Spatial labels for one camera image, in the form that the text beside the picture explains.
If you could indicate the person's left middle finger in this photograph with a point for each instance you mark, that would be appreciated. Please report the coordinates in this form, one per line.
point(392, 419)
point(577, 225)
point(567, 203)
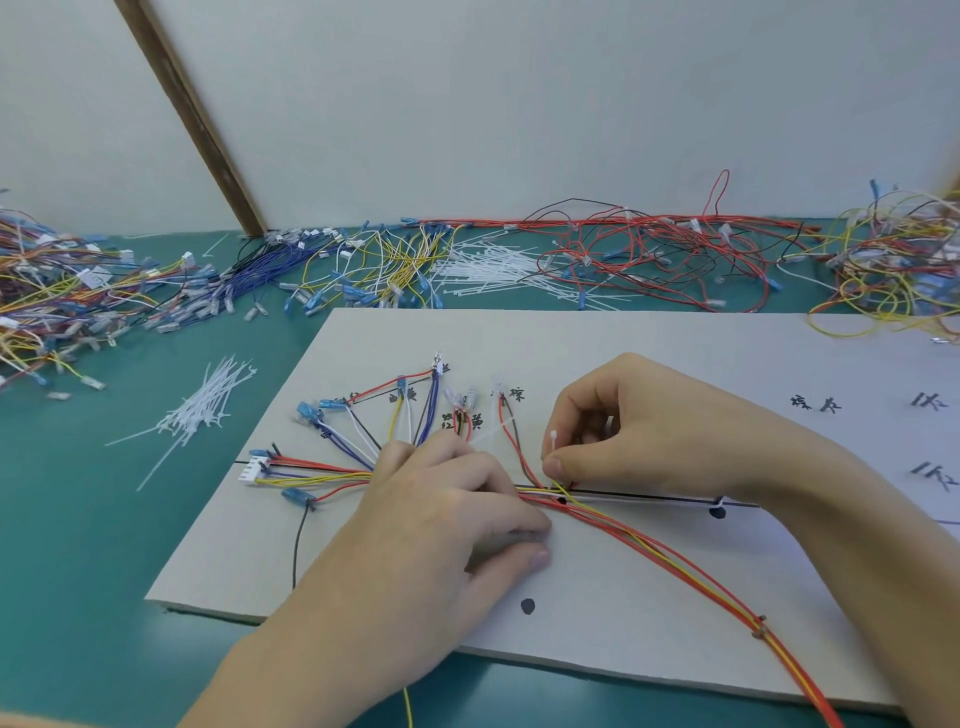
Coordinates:
point(472, 469)

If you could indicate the person's left little finger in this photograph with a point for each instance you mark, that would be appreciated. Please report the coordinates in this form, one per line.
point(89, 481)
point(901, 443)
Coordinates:
point(391, 451)

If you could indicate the person's right hand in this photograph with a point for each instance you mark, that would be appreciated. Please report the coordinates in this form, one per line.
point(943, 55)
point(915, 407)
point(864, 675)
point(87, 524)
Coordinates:
point(660, 435)

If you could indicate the person's right forearm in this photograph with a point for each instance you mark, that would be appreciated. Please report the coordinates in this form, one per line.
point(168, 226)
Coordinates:
point(862, 540)

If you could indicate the person's left thumb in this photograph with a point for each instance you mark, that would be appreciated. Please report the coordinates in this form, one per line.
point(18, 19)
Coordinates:
point(514, 559)

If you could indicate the white template board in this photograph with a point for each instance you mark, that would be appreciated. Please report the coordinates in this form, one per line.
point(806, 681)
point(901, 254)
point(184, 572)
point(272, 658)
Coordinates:
point(637, 645)

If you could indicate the person's right thumb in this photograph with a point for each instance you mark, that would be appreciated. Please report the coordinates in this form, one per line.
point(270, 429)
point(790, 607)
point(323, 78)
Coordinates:
point(600, 471)

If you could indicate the person's left hand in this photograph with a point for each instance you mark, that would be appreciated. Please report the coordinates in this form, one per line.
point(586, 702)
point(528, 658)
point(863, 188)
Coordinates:
point(420, 540)

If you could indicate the brown wooden strip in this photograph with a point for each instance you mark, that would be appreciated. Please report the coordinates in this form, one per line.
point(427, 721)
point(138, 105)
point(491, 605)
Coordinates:
point(187, 112)

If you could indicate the person's left forearm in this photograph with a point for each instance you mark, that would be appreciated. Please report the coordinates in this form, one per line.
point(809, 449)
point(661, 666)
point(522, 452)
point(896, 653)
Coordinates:
point(315, 675)

